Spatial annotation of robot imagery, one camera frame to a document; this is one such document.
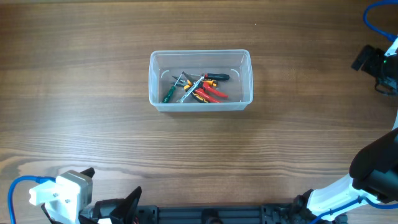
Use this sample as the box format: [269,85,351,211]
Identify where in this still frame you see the left blue cable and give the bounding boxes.
[7,175,57,224]

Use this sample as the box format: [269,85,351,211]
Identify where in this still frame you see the blue cable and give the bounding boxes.
[307,0,398,224]
[7,175,57,224]

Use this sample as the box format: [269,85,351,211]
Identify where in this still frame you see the orange black pliers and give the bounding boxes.
[171,76,220,103]

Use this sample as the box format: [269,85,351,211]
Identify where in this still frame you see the right blue cable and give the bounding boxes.
[307,0,398,224]

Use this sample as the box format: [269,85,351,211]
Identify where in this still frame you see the clear plastic container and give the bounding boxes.
[149,49,254,112]

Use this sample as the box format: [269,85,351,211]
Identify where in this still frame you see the silver combination wrench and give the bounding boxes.
[177,72,208,103]

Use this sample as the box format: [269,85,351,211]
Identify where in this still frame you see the green handled screwdriver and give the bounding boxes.
[161,75,182,103]

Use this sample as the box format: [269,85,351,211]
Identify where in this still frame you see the red black screwdriver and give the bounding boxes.
[192,73,230,81]

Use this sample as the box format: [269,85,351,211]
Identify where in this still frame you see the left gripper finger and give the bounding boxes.
[81,167,95,178]
[109,187,142,224]

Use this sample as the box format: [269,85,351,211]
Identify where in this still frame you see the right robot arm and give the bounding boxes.
[288,42,397,223]

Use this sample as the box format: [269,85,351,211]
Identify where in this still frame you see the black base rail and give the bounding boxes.
[133,203,315,224]

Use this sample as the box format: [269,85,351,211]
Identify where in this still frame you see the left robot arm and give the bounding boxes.
[41,167,142,224]

